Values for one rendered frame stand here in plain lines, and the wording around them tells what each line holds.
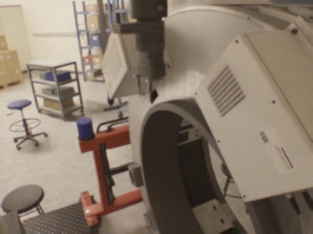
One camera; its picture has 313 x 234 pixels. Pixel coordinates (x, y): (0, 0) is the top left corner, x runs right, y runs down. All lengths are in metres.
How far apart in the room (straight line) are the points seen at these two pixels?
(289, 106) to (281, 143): 0.05
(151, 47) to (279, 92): 0.33
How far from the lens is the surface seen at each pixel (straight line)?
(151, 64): 0.59
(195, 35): 0.71
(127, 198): 2.35
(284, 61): 0.42
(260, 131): 0.40
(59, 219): 1.83
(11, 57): 7.90
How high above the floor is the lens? 1.85
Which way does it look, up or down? 23 degrees down
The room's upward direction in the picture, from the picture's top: 2 degrees counter-clockwise
